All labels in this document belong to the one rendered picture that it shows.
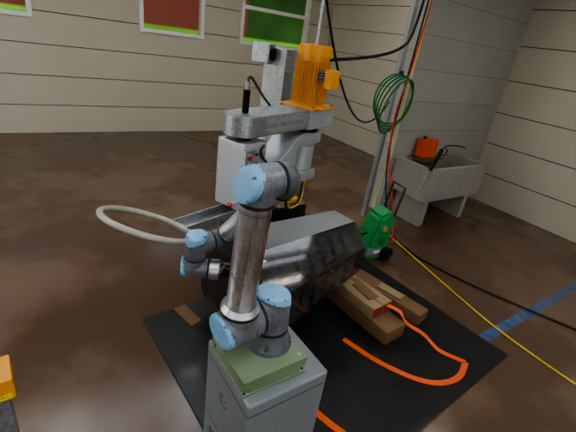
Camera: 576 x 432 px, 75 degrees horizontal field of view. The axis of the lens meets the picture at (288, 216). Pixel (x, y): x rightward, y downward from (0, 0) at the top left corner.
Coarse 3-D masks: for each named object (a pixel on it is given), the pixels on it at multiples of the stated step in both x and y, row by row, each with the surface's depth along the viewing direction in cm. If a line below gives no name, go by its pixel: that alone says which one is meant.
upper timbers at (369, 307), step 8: (344, 288) 330; (352, 288) 330; (344, 296) 332; (352, 296) 323; (360, 296) 321; (384, 296) 326; (360, 304) 318; (368, 304) 311; (376, 304) 313; (384, 304) 315; (368, 312) 312; (376, 312) 311; (384, 312) 321
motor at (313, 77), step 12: (300, 48) 248; (312, 48) 242; (324, 48) 242; (300, 60) 248; (312, 60) 246; (324, 60) 248; (300, 72) 250; (312, 72) 249; (324, 72) 246; (336, 72) 251; (300, 84) 254; (312, 84) 252; (324, 84) 252; (336, 84) 256; (300, 96) 256; (312, 96) 254; (324, 96) 260; (312, 108) 251; (324, 108) 261
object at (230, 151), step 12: (228, 144) 219; (240, 144) 213; (252, 144) 216; (264, 144) 225; (228, 156) 221; (240, 156) 216; (264, 156) 229; (228, 168) 224; (216, 180) 233; (228, 180) 227; (216, 192) 236; (228, 192) 230
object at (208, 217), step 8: (208, 208) 229; (216, 208) 235; (224, 208) 241; (184, 216) 215; (192, 216) 220; (200, 216) 225; (208, 216) 229; (216, 216) 221; (224, 216) 226; (184, 224) 215; (192, 224) 207; (200, 224) 211; (208, 224) 217; (216, 224) 223; (184, 232) 207
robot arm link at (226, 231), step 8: (288, 168) 119; (296, 168) 123; (296, 176) 120; (296, 184) 121; (288, 192) 121; (296, 192) 126; (280, 200) 129; (288, 200) 130; (232, 216) 153; (224, 224) 160; (232, 224) 152; (216, 232) 163; (224, 232) 159; (232, 232) 156; (216, 240) 162; (224, 240) 162; (232, 240) 163; (216, 248) 163
